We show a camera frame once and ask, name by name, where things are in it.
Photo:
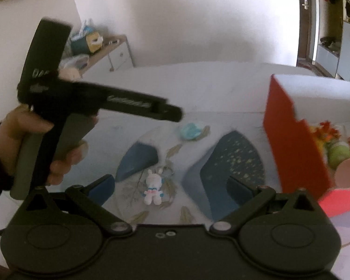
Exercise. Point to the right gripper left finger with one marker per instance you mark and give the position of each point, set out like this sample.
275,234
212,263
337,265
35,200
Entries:
102,189

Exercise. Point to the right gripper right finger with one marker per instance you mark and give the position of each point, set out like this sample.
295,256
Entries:
240,191

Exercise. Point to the white bunny figurine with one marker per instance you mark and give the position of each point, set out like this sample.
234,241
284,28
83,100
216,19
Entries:
153,194

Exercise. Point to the orange red flower toy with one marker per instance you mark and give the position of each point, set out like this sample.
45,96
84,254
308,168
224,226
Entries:
324,132

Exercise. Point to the clear bottle green cap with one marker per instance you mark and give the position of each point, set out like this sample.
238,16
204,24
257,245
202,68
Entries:
337,153

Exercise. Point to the pink shallow bowl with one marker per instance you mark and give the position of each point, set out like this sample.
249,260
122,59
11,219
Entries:
342,175

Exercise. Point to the person's left hand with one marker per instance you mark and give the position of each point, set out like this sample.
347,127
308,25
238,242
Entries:
20,122

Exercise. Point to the clear plastic bag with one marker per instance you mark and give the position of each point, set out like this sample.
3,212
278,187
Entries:
79,62

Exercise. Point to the green yellow tissue box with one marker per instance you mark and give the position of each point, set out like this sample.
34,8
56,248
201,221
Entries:
87,41

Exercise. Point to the white wooden side cabinet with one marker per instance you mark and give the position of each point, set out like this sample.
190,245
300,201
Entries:
108,59

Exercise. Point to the white sunglasses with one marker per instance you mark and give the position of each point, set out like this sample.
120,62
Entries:
111,41

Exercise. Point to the teal plush toy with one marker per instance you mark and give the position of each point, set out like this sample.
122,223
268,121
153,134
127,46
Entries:
191,131

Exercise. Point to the red white cardboard box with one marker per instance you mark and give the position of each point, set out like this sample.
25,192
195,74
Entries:
294,103

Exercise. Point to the brown door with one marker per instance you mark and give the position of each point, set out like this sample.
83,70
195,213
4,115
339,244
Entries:
307,33

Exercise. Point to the large white wall cabinet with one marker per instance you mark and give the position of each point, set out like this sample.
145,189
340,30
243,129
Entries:
333,45

